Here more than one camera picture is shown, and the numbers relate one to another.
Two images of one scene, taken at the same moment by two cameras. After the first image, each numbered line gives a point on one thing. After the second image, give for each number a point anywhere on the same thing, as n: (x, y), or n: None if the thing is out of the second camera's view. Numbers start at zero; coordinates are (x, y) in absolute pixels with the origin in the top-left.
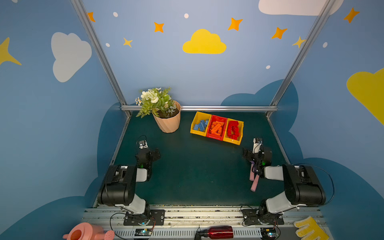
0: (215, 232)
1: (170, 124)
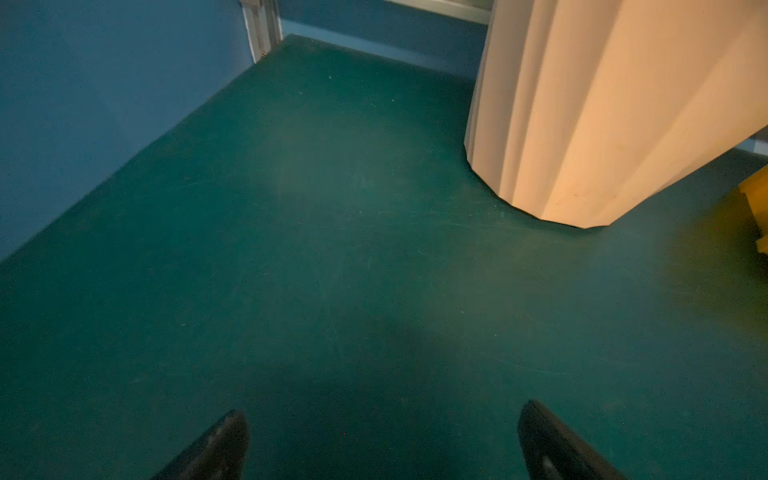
0: None
1: (578, 111)
